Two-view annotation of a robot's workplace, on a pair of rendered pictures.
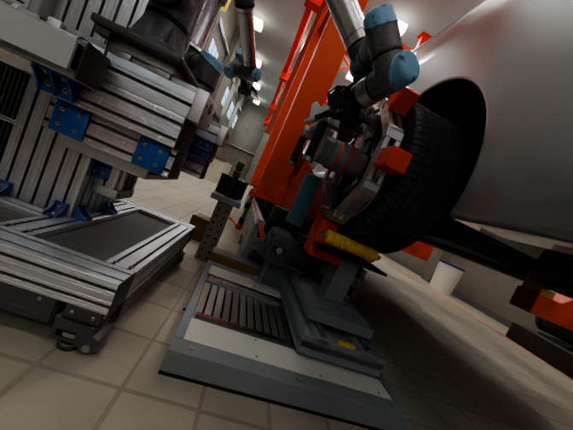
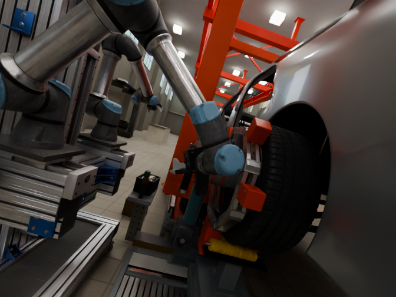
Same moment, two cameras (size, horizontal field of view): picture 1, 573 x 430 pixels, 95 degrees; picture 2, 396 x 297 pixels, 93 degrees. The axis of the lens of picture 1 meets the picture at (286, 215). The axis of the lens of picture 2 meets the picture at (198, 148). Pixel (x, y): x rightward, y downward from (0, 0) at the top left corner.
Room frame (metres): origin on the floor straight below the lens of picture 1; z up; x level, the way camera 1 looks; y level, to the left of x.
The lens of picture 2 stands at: (0.18, -0.08, 1.02)
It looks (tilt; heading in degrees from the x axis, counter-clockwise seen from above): 5 degrees down; 6
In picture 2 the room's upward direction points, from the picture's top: 17 degrees clockwise
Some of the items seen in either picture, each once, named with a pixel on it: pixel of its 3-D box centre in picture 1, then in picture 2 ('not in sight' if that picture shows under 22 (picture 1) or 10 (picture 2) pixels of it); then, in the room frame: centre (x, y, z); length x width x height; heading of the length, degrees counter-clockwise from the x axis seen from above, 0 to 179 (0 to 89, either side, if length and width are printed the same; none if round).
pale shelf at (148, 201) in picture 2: (228, 197); (145, 191); (1.64, 0.38, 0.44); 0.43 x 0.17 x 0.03; 11
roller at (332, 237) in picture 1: (350, 246); (232, 249); (1.12, -0.31, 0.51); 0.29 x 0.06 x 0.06; 101
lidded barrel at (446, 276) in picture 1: (445, 277); not in sight; (5.82, -3.79, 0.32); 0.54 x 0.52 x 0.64; 99
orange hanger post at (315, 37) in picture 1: (291, 99); not in sight; (3.51, 0.55, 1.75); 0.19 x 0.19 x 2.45; 11
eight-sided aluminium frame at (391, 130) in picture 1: (353, 164); (229, 175); (1.22, -0.18, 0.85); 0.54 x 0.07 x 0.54; 11
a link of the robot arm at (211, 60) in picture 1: (206, 70); (109, 112); (1.27, 0.62, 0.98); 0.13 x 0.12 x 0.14; 73
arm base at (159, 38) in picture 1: (161, 37); (41, 129); (0.78, 0.53, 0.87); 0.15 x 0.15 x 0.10
